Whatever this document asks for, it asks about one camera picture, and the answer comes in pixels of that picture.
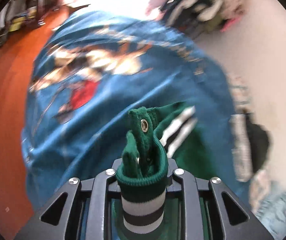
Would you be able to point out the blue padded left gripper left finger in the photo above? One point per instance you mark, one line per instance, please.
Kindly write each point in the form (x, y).
(99, 219)

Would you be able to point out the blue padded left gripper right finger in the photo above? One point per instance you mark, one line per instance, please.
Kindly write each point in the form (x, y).
(185, 187)

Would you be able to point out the green white varsity jacket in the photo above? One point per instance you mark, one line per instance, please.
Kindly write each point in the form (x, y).
(156, 135)

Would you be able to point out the clothes rack with hanging clothes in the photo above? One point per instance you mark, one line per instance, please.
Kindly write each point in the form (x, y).
(189, 15)

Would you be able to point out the grey folded garment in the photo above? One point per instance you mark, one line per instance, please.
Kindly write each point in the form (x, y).
(241, 152)

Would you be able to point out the black folded garment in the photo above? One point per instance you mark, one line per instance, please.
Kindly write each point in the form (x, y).
(259, 143)

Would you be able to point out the light blue folded duvet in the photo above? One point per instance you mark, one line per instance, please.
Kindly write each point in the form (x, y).
(268, 203)

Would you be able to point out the plaid checkered blanket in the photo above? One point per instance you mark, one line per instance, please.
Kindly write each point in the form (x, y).
(240, 94)

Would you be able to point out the blue striped bed sheet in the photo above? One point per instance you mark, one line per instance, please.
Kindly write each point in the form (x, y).
(96, 68)

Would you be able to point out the dark wooden side table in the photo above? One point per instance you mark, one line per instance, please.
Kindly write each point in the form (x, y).
(36, 10)

